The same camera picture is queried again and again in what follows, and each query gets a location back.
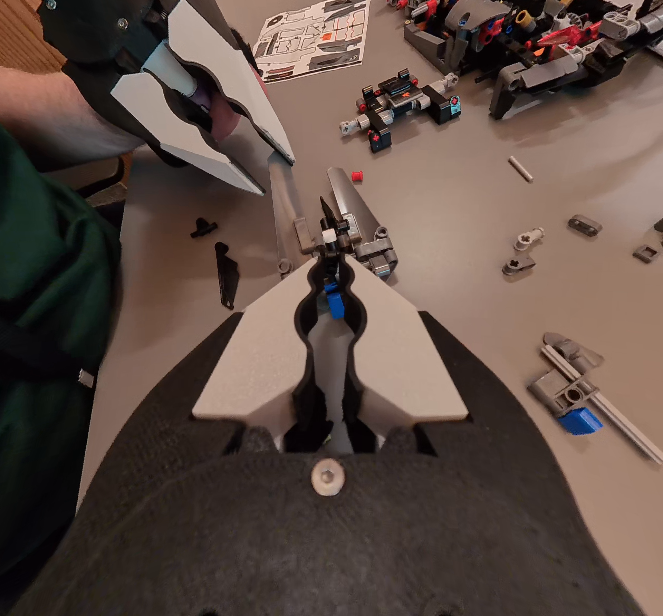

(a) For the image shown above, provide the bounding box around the person's left forearm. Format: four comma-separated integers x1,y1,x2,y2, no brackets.
0,66,156,171

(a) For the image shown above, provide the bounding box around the small grey lego block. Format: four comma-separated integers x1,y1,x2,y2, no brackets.
567,214,603,237

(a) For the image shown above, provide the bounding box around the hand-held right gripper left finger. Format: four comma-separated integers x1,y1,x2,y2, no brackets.
191,258,335,453

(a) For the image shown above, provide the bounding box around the black lego blade piece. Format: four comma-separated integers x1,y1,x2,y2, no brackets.
214,241,240,311

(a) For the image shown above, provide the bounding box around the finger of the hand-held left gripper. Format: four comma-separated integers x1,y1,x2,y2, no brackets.
110,71,266,197
166,0,297,167

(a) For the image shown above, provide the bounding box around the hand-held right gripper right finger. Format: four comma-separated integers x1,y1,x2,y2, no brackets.
341,255,469,453

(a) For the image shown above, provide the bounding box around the person's left hand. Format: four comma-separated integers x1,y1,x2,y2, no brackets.
209,92,243,142

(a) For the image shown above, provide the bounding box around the flame print lego assembly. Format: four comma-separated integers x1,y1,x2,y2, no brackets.
339,69,463,154

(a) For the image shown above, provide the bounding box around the wooden post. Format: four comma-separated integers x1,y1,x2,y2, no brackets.
0,0,68,74

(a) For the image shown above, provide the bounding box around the grey lego axle blue assembly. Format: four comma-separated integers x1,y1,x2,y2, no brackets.
527,332,663,465

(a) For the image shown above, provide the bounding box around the printed paper sheet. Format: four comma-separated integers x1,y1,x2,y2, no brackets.
253,0,374,84

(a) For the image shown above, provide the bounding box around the lego car chassis model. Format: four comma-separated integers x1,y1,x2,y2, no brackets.
375,0,663,121

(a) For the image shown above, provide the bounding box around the grey lego wing assembly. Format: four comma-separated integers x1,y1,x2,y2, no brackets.
267,152,400,323

